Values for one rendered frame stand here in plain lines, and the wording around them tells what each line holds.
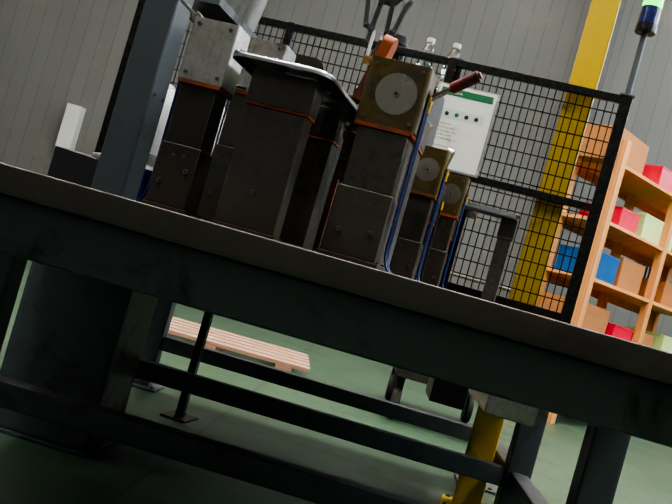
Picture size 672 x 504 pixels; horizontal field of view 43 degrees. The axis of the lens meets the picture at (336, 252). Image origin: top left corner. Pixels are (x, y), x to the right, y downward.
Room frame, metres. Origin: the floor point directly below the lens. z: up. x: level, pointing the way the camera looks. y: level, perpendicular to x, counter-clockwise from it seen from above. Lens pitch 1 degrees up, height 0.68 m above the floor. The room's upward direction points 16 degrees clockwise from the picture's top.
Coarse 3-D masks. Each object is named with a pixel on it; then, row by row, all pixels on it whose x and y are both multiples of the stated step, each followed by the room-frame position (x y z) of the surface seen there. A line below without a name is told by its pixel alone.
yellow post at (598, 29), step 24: (600, 0) 3.04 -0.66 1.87; (600, 24) 3.03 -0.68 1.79; (600, 48) 3.03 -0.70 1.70; (576, 72) 3.04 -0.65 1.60; (600, 72) 3.02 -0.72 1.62; (576, 96) 3.03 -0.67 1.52; (576, 144) 3.02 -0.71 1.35; (552, 168) 3.04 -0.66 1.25; (552, 192) 3.03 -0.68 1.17; (552, 216) 3.03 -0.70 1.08; (528, 240) 3.04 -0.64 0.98; (528, 264) 3.03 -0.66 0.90; (528, 288) 3.03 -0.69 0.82; (480, 408) 3.04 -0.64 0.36; (480, 432) 3.03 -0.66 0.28; (480, 456) 3.03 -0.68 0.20
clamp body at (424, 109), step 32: (384, 64) 1.47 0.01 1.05; (416, 64) 1.46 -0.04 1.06; (384, 96) 1.47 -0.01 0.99; (416, 96) 1.45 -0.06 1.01; (384, 128) 1.46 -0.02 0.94; (416, 128) 1.46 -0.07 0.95; (352, 160) 1.48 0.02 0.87; (384, 160) 1.47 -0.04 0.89; (352, 192) 1.47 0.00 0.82; (384, 192) 1.46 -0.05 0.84; (352, 224) 1.47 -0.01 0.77; (384, 224) 1.46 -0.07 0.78; (352, 256) 1.46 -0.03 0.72; (384, 256) 1.47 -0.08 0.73
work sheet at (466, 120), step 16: (448, 96) 3.09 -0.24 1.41; (464, 96) 3.08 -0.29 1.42; (480, 96) 3.07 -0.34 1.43; (496, 96) 3.06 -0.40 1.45; (448, 112) 3.09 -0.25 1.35; (464, 112) 3.08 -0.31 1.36; (480, 112) 3.07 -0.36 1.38; (448, 128) 3.09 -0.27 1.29; (464, 128) 3.08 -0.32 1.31; (480, 128) 3.06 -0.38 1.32; (448, 144) 3.08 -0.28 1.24; (464, 144) 3.07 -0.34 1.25; (480, 144) 3.06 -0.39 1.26; (464, 160) 3.07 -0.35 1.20; (480, 160) 3.06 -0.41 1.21
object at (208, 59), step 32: (192, 32) 1.55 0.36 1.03; (224, 32) 1.54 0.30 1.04; (192, 64) 1.55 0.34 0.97; (224, 64) 1.54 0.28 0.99; (192, 96) 1.55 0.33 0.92; (224, 96) 1.58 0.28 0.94; (192, 128) 1.55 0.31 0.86; (160, 160) 1.55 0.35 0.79; (192, 160) 1.54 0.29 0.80; (160, 192) 1.55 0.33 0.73; (192, 192) 1.56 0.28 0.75
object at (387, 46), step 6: (384, 36) 1.50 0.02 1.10; (390, 36) 1.50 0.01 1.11; (378, 42) 1.50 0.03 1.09; (384, 42) 1.49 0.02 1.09; (390, 42) 1.49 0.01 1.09; (396, 42) 1.51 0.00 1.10; (378, 48) 1.50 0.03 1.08; (384, 48) 1.49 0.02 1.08; (390, 48) 1.49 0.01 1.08; (396, 48) 1.52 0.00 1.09; (372, 54) 1.50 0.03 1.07; (378, 54) 1.49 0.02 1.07; (384, 54) 1.49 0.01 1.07; (390, 54) 1.51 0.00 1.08; (366, 72) 1.50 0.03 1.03; (360, 84) 1.50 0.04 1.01; (354, 90) 1.52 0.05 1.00; (360, 90) 1.50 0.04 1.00; (354, 96) 1.50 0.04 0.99; (360, 96) 1.50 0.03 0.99
